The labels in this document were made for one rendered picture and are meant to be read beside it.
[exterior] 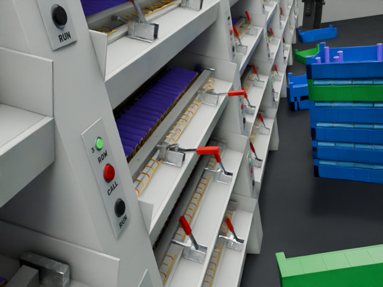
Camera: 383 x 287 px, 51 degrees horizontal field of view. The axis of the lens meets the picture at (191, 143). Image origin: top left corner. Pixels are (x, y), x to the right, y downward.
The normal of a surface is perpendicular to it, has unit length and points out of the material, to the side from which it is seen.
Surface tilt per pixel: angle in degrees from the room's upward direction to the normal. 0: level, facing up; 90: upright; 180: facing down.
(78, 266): 90
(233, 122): 90
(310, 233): 0
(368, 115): 90
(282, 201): 0
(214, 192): 21
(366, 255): 0
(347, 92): 90
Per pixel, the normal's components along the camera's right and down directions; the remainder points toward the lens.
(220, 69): -0.26, 0.44
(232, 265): 0.16, -0.86
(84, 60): 0.95, -0.06
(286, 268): -0.19, -0.89
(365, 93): -0.50, 0.44
